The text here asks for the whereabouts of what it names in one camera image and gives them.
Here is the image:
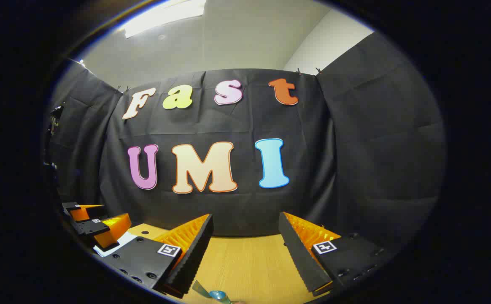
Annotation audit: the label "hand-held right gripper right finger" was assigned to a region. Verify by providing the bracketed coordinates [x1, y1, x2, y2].
[278, 212, 394, 296]

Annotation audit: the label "black backdrop cloth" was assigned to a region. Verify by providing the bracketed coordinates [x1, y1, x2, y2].
[45, 32, 447, 254]

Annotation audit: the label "blue transparent skin care tube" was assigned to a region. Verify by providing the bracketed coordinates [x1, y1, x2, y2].
[192, 280, 232, 304]

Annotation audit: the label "ceiling light panel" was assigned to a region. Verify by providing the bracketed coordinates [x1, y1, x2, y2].
[121, 0, 208, 39]

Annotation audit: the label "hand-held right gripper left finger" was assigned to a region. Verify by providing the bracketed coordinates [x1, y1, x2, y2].
[98, 213, 215, 299]

